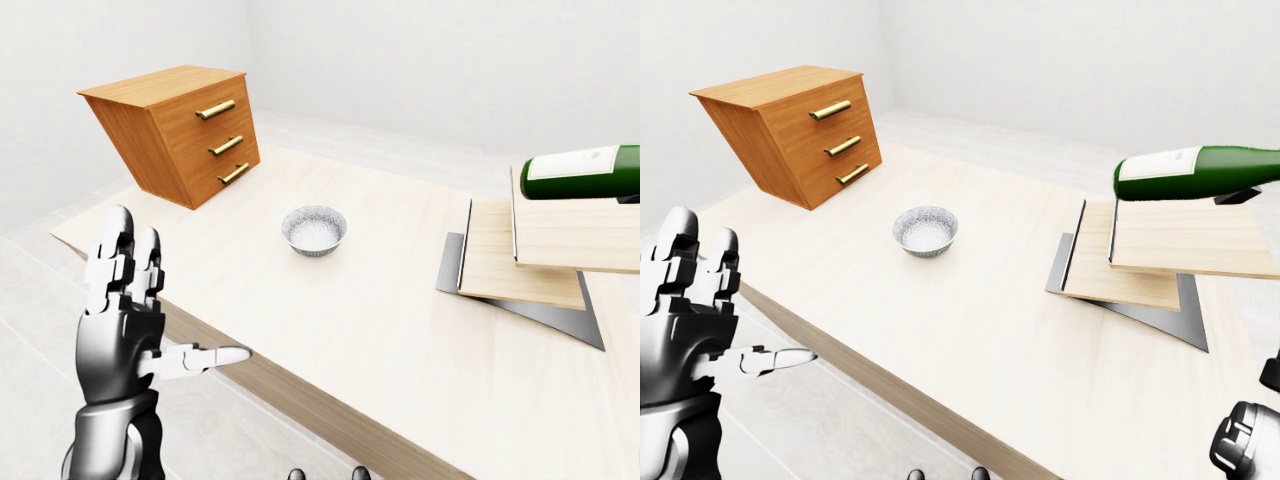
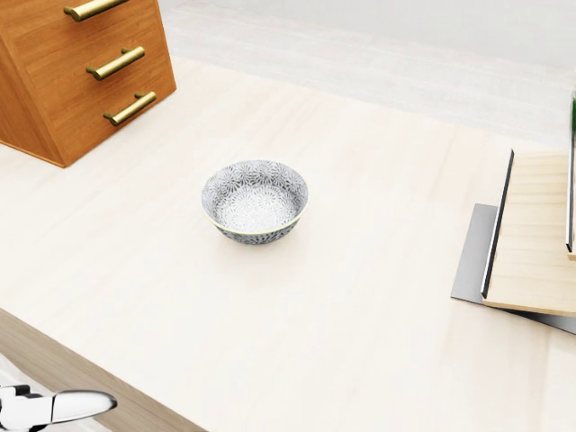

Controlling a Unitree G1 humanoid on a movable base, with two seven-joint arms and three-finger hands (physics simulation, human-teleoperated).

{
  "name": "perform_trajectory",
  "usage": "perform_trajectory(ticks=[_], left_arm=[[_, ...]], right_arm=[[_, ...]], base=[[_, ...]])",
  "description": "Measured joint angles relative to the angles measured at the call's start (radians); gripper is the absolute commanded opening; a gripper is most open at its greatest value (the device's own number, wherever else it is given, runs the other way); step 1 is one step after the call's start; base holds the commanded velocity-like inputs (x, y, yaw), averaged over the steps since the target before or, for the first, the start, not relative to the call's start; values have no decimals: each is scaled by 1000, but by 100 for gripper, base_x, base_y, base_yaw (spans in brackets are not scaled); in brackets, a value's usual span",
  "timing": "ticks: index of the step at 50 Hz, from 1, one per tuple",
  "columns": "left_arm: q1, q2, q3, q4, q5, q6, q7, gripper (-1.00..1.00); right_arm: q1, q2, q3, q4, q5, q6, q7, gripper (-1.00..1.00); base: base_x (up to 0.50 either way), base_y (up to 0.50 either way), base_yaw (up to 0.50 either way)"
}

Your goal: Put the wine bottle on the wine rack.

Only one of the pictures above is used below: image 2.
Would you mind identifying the wooden wine rack, grey base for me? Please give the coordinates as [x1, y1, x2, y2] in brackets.
[451, 148, 576, 337]

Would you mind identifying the grey patterned bowl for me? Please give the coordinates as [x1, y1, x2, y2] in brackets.
[201, 157, 311, 246]

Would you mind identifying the wooden cabinet drawer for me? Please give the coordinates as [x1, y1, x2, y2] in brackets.
[40, 60, 177, 166]
[15, 20, 174, 96]
[0, 0, 165, 50]

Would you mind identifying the wooden cabinet with drawers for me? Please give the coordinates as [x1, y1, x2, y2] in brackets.
[0, 0, 177, 169]

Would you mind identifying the brass drawer handle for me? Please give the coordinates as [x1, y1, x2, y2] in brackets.
[103, 91, 158, 127]
[63, 0, 131, 23]
[85, 46, 147, 82]

